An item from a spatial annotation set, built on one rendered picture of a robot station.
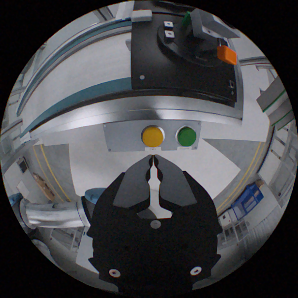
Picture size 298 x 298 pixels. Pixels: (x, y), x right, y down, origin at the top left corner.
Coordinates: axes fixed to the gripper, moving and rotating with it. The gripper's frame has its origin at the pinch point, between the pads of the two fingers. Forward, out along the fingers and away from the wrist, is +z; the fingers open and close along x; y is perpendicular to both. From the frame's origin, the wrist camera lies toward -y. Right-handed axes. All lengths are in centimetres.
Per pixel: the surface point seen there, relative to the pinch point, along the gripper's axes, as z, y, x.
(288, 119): -4, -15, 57
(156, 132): 6.2, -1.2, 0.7
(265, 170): 71, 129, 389
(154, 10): 6.4, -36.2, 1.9
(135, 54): 6.4, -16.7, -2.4
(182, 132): 6.4, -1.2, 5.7
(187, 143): 6.3, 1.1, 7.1
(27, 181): 30, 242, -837
